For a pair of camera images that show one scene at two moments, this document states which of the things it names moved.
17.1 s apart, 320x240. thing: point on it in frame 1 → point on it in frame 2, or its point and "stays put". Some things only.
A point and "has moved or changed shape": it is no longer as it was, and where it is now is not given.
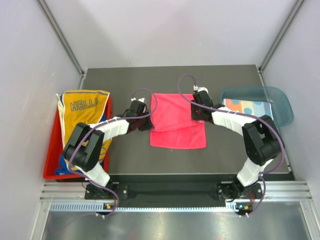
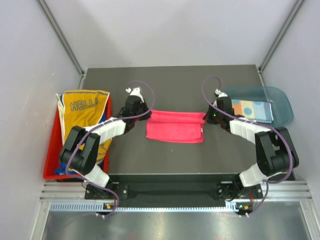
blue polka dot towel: x=259 y=108 stays put
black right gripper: x=194 y=116 → x=207 y=118
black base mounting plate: x=175 y=191 stays put
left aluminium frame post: x=62 y=39 stays put
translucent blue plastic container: x=280 y=99 stays put
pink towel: x=173 y=126 has moved or changed shape
